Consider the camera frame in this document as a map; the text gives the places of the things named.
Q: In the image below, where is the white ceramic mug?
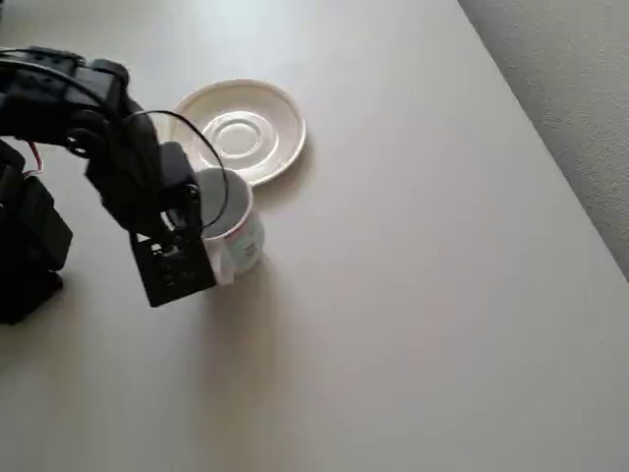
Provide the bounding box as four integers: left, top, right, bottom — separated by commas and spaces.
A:
195, 167, 267, 287

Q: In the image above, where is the white ceramic saucer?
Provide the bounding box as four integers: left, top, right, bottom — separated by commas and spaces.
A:
171, 78, 308, 187

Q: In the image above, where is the thin black cable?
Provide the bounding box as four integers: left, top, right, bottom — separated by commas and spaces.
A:
128, 109, 231, 230

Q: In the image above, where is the black perforated camera mount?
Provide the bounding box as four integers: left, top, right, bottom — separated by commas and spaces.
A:
129, 229, 218, 310

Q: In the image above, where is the red white servo cable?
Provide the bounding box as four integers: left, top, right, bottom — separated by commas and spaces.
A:
27, 140, 46, 179

